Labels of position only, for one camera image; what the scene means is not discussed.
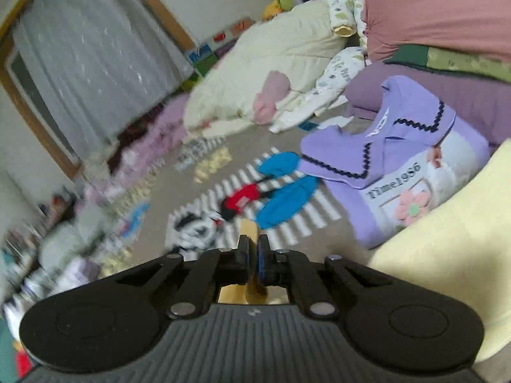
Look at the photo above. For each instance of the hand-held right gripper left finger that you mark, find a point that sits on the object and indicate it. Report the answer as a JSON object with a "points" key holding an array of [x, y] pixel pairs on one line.
{"points": [[244, 261]]}

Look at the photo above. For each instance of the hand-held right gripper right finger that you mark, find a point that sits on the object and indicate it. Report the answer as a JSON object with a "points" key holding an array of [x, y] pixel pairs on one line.
{"points": [[263, 261]]}

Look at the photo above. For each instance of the yellow car-print pants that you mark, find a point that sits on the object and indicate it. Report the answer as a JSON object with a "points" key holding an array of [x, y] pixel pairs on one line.
{"points": [[250, 228]]}

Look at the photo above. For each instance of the pile of mixed clothes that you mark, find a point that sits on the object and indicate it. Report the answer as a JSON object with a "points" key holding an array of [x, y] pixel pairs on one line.
{"points": [[139, 155]]}

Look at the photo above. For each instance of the small pink cloth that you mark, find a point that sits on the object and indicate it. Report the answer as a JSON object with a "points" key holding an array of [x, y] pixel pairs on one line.
{"points": [[271, 91]]}

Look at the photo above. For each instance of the purple collared sweater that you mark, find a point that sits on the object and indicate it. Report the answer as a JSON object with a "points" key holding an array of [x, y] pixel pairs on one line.
{"points": [[399, 151]]}

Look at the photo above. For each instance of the pale yellow cloth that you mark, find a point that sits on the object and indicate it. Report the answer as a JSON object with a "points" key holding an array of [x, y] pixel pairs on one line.
{"points": [[447, 247]]}

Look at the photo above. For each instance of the white leaf-print garment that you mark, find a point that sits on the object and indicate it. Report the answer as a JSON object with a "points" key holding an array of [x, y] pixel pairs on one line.
{"points": [[331, 75], [343, 4]]}

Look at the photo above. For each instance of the colourful boxes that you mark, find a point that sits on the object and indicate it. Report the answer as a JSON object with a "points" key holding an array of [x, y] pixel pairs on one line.
{"points": [[205, 58]]}

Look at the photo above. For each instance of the cream quilt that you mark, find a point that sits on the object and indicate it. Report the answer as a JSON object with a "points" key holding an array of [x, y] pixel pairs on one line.
{"points": [[279, 44]]}

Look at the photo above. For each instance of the white sheer curtain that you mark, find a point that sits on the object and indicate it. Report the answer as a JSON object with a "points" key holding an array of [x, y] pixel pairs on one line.
{"points": [[92, 48]]}

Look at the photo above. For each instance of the purple bedding roll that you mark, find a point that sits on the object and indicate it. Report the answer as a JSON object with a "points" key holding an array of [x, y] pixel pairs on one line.
{"points": [[471, 91]]}

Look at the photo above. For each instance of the green patterned blanket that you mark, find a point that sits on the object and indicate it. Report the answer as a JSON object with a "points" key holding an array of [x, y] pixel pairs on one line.
{"points": [[459, 62]]}

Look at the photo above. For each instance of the pink bedding bundle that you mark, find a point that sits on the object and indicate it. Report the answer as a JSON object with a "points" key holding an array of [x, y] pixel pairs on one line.
{"points": [[431, 8]]}

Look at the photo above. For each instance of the wooden window frame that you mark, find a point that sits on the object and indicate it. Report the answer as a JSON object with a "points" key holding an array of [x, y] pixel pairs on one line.
{"points": [[40, 128]]}

